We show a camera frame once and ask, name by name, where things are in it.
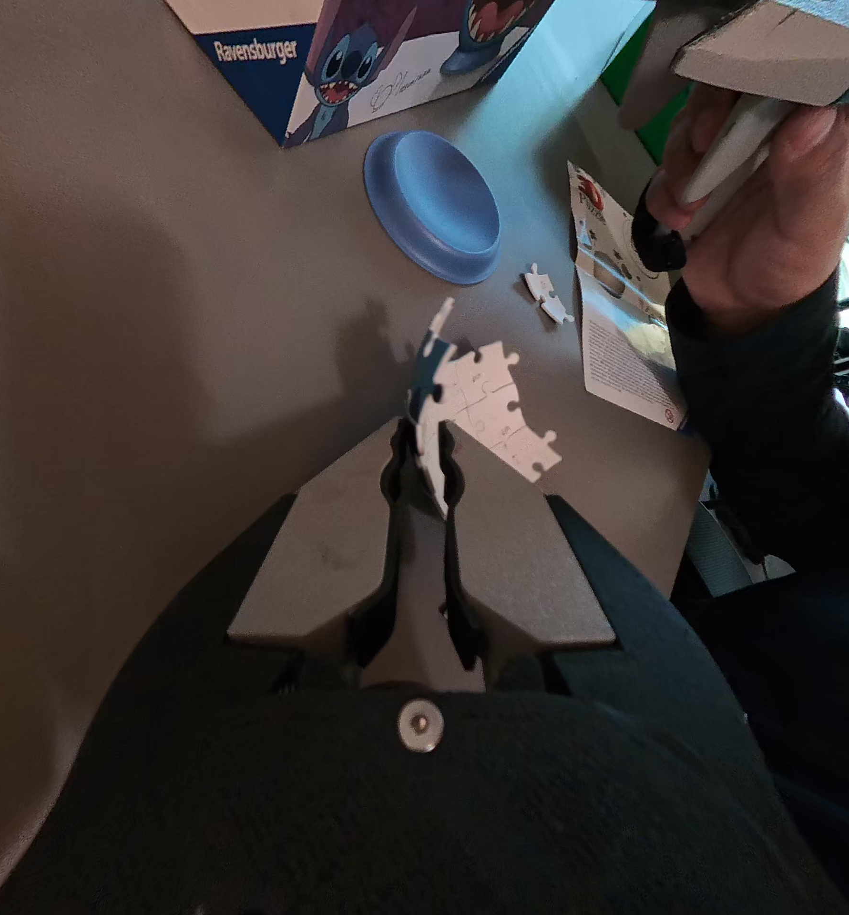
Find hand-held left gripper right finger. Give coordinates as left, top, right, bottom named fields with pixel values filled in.
left=440, top=420, right=617, bottom=672

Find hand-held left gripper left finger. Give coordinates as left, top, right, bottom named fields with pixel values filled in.
left=226, top=419, right=407, bottom=667

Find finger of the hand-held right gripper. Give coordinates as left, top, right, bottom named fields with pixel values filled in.
left=617, top=0, right=748, bottom=131
left=669, top=0, right=849, bottom=110

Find cartoon printed puzzle box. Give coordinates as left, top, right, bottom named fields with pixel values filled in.
left=163, top=0, right=557, bottom=149

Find white folded leaflet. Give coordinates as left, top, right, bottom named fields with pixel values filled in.
left=567, top=161, right=690, bottom=433

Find assembled curved puzzle section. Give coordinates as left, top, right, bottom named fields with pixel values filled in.
left=403, top=296, right=563, bottom=519

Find blue round ball stand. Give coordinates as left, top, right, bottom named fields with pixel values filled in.
left=363, top=131, right=502, bottom=287

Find person's right hand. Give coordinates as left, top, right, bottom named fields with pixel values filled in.
left=646, top=89, right=849, bottom=319

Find person's right forearm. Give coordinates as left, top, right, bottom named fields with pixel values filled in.
left=664, top=272, right=849, bottom=573

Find green plastic crate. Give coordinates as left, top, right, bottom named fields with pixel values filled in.
left=599, top=7, right=697, bottom=171

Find joined white puzzle pieces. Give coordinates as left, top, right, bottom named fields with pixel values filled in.
left=523, top=262, right=576, bottom=325

